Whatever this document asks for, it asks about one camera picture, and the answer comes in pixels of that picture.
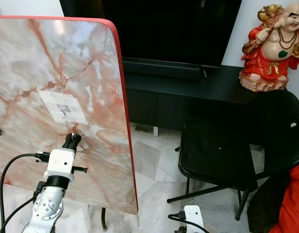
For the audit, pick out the red cloth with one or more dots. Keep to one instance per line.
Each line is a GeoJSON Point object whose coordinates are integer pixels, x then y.
{"type": "Point", "coordinates": [296, 204]}

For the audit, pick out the black soundbar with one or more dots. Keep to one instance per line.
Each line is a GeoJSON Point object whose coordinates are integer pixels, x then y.
{"type": "Point", "coordinates": [161, 68]}

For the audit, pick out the black flat television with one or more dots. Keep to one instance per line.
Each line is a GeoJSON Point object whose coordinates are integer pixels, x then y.
{"type": "Point", "coordinates": [149, 29]}

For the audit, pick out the black TV console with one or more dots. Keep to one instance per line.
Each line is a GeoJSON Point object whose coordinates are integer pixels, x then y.
{"type": "Point", "coordinates": [193, 92]}

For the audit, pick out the red laughing Buddha statue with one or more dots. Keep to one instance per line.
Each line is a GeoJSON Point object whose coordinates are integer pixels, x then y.
{"type": "Point", "coordinates": [273, 48]}

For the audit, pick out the marble pattern folding table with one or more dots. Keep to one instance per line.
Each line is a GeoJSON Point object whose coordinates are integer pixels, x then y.
{"type": "Point", "coordinates": [52, 63]}

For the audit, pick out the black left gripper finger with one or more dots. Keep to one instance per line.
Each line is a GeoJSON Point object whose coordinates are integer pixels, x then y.
{"type": "Point", "coordinates": [77, 141]}
{"type": "Point", "coordinates": [68, 141]}

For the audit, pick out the black folding chair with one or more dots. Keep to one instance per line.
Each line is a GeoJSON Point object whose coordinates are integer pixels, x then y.
{"type": "Point", "coordinates": [217, 155]}

